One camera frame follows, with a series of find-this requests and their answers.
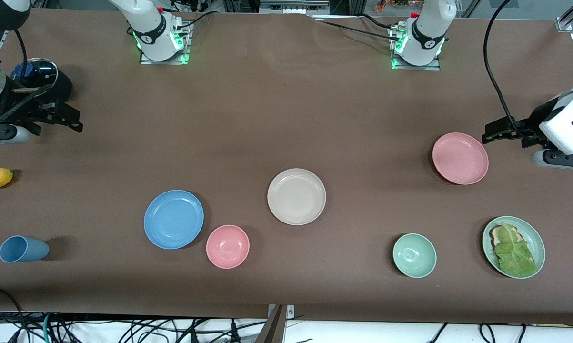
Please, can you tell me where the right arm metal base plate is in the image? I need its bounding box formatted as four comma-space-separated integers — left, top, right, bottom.
140, 21, 191, 65

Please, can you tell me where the beige plate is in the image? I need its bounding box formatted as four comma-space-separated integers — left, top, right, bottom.
267, 168, 327, 226

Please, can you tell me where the dark metal bar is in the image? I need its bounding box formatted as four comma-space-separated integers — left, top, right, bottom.
254, 305, 287, 343

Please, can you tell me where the black base cable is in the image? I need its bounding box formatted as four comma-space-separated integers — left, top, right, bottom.
357, 13, 397, 31
312, 18, 403, 43
174, 10, 220, 32

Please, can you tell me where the small pink bowl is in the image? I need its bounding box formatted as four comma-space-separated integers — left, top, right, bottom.
206, 224, 250, 269

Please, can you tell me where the blue cup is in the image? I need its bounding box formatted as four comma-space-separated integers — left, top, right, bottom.
0, 235, 50, 263

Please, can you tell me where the metal table bracket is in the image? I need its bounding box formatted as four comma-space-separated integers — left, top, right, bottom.
267, 304, 295, 319

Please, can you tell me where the black floor cable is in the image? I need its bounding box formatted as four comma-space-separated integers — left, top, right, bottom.
0, 286, 26, 343

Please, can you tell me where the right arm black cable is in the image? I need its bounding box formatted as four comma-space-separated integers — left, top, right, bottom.
0, 29, 53, 125

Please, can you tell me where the pink plate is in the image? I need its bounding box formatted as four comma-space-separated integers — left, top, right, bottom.
432, 132, 489, 185

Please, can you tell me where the small green bowl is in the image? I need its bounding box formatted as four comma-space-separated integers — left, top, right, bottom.
392, 233, 437, 278

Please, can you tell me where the brown table cover sheet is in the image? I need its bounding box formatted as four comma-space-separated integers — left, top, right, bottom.
0, 7, 573, 325

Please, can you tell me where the blue plate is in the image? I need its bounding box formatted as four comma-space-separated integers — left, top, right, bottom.
143, 190, 204, 250

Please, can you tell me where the grey metal box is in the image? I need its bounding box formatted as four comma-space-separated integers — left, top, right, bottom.
259, 0, 331, 16

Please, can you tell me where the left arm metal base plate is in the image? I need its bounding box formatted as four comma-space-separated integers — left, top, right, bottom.
390, 26, 442, 71

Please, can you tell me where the green plate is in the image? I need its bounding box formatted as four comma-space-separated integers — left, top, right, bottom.
482, 216, 546, 279

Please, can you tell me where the toasted bread slice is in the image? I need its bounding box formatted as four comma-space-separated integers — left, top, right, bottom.
489, 225, 525, 248

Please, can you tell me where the green lettuce leaf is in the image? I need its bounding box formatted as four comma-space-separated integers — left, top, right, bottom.
493, 222, 538, 278

